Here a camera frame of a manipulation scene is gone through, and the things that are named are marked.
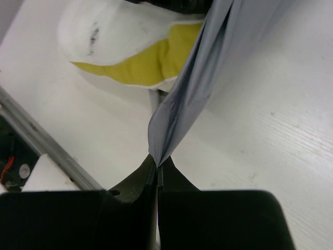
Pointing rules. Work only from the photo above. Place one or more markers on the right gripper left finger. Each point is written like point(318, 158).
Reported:
point(123, 217)

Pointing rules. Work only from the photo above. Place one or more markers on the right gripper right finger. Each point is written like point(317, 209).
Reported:
point(189, 218)

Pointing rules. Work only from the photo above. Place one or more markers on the white pillow yellow edge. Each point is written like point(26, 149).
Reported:
point(138, 45)

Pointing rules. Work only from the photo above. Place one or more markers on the grey pillowcase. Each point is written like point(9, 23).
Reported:
point(288, 37)

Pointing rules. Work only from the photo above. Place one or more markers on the metal rail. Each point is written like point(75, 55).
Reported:
point(42, 143)

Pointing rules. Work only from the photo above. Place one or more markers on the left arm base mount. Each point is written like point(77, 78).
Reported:
point(17, 159)

